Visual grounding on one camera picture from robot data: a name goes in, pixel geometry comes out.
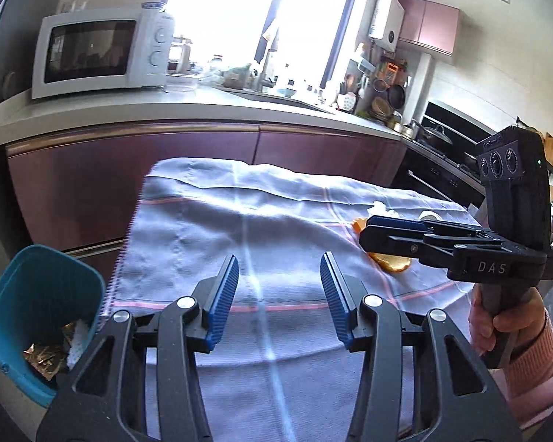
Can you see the grey checked tablecloth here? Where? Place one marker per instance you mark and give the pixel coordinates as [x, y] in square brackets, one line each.
[279, 373]

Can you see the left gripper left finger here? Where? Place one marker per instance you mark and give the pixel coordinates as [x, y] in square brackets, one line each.
[215, 298]

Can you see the orange peel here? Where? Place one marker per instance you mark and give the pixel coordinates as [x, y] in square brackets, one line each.
[388, 263]

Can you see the black oven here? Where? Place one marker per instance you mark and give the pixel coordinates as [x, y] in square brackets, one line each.
[440, 159]

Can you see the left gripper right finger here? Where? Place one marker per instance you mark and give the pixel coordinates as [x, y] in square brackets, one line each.
[344, 296]

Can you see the white paper cup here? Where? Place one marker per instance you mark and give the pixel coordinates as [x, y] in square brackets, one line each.
[429, 216]

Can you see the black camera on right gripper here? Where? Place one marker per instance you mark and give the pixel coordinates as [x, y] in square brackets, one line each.
[513, 156]

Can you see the kitchen faucet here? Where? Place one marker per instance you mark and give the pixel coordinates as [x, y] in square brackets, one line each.
[266, 78]

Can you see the white microwave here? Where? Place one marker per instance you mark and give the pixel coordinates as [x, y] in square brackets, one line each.
[102, 49]

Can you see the black hanging pan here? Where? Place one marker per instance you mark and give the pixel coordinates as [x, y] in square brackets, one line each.
[396, 96]

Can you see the gold foil wrapper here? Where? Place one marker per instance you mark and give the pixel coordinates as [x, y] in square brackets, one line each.
[50, 360]

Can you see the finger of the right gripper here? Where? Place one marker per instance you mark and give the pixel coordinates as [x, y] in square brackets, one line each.
[424, 225]
[431, 246]

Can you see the metal kettle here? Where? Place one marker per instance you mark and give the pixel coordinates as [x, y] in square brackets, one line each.
[409, 130]

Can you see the white water heater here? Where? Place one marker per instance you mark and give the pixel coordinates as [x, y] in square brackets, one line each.
[387, 21]

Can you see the pink wall cabinet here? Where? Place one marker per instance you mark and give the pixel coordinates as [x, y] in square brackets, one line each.
[430, 27]

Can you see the teal trash bin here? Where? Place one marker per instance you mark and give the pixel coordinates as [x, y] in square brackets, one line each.
[41, 291]

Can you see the right hand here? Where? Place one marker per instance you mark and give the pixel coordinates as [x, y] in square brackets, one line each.
[528, 320]

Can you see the purple kitchen cabinets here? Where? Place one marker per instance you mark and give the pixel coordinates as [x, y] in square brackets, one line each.
[78, 191]

